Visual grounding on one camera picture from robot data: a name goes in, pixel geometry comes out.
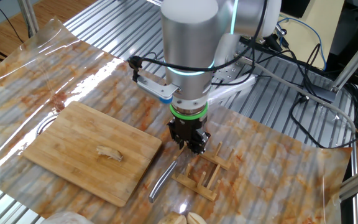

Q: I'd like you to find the pale lotus wedge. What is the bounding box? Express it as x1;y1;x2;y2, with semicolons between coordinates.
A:
186;212;208;224

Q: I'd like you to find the wooden peg rack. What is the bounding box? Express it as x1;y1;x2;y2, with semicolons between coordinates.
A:
171;141;237;203

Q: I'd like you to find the bamboo cutting board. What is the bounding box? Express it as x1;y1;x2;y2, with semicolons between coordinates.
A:
22;100;163;208

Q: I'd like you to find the steel cleaver knife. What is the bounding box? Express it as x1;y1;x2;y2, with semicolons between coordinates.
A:
148;144;188;204

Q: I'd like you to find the black monitor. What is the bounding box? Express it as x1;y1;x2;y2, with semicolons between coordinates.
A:
280;0;312;18

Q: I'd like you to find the metal clamp stand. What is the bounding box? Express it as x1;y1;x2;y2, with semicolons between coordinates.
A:
263;23;289;53

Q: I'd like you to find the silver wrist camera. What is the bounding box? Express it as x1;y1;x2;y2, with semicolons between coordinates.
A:
135;74;181;105

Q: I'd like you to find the blue cable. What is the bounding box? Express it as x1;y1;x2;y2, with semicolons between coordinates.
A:
277;17;328;71

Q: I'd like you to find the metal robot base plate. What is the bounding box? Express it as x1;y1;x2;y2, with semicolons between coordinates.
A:
211;46;255;85

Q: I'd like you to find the grey post foot bracket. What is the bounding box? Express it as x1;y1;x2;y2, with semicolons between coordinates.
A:
303;85;337;104

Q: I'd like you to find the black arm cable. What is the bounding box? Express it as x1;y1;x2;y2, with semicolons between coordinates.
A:
127;0;269;87

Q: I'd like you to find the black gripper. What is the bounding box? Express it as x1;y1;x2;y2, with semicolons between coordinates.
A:
167;116;212;156

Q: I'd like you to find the marble pattern plastic sheet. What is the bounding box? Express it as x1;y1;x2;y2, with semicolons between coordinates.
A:
0;17;353;224

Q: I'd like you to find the grey hose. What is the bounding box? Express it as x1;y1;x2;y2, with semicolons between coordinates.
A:
236;54;358;136

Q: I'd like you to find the thin black floor cable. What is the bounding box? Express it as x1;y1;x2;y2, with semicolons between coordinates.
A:
0;0;25;43

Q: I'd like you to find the black cable loop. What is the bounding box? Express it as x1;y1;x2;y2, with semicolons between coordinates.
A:
290;93;358;149

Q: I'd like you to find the lotus root piece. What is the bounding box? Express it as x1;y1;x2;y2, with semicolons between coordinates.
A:
96;145;124;162

